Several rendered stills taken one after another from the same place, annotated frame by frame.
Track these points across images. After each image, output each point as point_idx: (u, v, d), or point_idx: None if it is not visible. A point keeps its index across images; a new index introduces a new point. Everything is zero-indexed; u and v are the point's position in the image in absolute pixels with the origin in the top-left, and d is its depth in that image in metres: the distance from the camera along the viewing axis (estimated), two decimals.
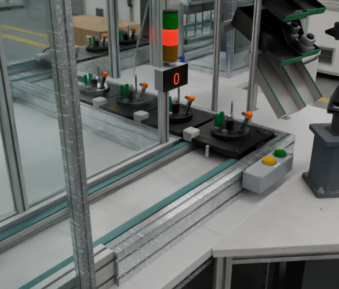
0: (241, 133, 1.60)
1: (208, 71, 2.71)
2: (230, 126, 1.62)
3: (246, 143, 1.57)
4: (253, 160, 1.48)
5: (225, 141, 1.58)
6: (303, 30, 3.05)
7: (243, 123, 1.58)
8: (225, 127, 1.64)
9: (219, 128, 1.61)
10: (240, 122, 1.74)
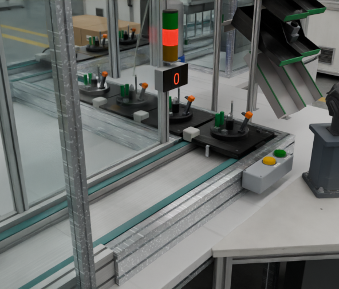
0: (241, 133, 1.60)
1: (208, 71, 2.71)
2: (230, 126, 1.62)
3: (246, 143, 1.57)
4: (253, 160, 1.48)
5: (225, 141, 1.58)
6: (303, 30, 3.05)
7: (243, 123, 1.58)
8: (225, 127, 1.64)
9: (219, 128, 1.61)
10: (240, 122, 1.74)
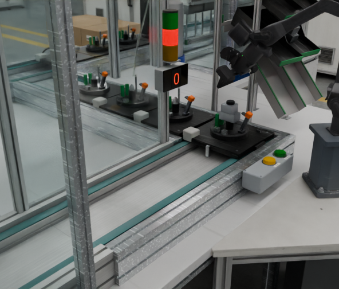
0: (241, 133, 1.60)
1: (208, 71, 2.71)
2: (230, 126, 1.62)
3: (246, 143, 1.57)
4: (253, 160, 1.48)
5: (225, 141, 1.58)
6: (303, 30, 3.05)
7: (243, 123, 1.58)
8: (225, 127, 1.64)
9: (219, 128, 1.61)
10: (240, 122, 1.74)
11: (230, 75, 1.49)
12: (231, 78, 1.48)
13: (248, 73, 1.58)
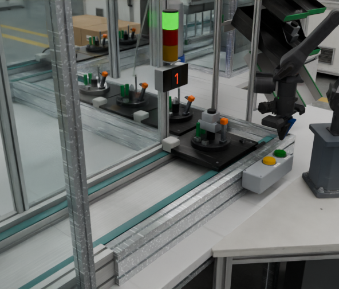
0: (223, 143, 1.52)
1: (208, 71, 2.71)
2: (211, 136, 1.54)
3: (228, 154, 1.49)
4: (253, 160, 1.48)
5: (206, 152, 1.51)
6: (303, 30, 3.05)
7: (221, 132, 1.51)
8: (206, 137, 1.56)
9: (200, 138, 1.53)
10: None
11: (283, 118, 1.43)
12: (284, 119, 1.42)
13: (294, 118, 1.47)
